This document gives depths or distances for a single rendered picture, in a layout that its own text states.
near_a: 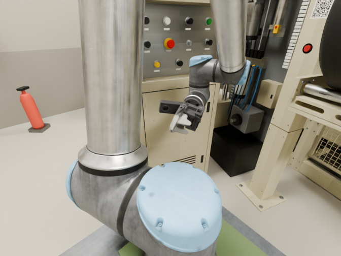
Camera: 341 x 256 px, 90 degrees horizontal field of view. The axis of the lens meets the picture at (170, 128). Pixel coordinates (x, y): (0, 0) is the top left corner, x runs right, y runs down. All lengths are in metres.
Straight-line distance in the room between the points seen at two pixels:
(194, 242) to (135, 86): 0.27
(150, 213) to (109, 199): 0.11
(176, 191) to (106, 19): 0.29
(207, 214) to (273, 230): 1.19
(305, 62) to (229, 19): 0.68
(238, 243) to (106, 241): 0.38
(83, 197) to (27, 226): 1.22
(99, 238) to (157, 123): 0.66
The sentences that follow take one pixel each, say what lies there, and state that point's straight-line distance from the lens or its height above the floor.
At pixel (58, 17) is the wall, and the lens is 3.01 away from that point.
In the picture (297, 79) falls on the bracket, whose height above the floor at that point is 0.94.
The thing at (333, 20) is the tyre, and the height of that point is 1.17.
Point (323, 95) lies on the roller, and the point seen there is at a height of 0.89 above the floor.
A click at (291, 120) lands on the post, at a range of 1.19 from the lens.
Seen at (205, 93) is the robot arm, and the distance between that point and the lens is 0.76.
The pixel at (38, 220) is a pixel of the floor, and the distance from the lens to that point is 1.62.
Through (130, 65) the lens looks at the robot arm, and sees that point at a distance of 0.32.
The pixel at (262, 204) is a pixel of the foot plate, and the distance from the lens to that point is 1.56.
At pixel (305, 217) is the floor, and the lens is 1.66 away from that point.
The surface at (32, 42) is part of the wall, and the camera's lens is 2.95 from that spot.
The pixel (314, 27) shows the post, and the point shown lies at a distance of 1.13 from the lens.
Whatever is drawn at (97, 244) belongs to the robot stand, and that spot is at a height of 0.60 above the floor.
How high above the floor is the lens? 1.15
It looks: 30 degrees down
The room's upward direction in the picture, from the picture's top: straight up
